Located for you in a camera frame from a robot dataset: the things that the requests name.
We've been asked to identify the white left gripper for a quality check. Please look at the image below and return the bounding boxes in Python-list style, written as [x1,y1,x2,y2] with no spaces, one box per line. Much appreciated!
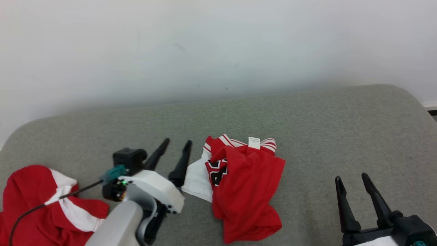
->
[102,138,193,245]

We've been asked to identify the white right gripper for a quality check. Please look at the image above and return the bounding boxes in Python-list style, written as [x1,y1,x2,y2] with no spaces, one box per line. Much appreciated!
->
[335,173,400,246]

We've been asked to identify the red basketball jersey white trim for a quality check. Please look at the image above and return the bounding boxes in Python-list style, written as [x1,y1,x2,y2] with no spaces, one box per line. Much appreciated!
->
[182,134,286,244]

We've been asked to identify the red shorts white stripes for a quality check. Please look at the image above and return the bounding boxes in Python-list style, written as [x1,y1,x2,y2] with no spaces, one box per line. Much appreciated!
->
[0,165,110,246]

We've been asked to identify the grey fabric sofa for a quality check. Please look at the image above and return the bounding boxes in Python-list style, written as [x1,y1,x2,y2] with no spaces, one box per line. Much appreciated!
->
[0,84,437,246]

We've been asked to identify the white wall baseboard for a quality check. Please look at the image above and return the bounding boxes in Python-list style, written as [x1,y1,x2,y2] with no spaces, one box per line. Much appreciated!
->
[422,101,437,117]

